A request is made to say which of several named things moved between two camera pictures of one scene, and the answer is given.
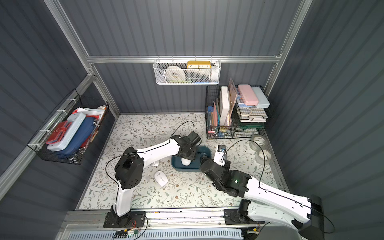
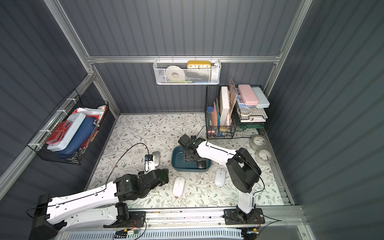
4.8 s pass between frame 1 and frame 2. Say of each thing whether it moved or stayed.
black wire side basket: stayed
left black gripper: moved
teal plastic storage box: stayed
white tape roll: stayed
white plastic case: stayed
